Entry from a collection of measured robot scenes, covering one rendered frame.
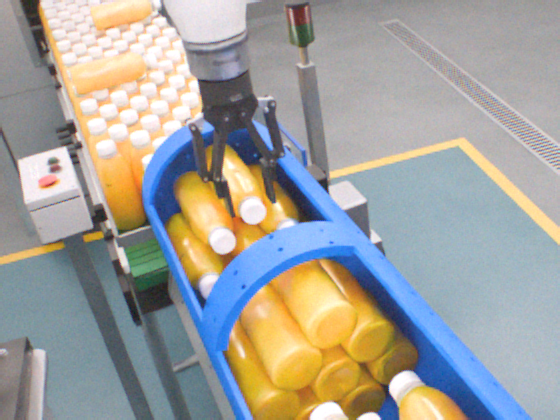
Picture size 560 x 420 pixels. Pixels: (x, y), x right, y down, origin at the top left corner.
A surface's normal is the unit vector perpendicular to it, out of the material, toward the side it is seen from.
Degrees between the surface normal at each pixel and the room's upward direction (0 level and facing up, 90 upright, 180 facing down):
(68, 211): 90
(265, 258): 18
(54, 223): 90
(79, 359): 0
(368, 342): 90
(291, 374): 89
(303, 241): 4
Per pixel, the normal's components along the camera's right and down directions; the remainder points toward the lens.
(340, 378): 0.40, 0.49
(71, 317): -0.11, -0.82
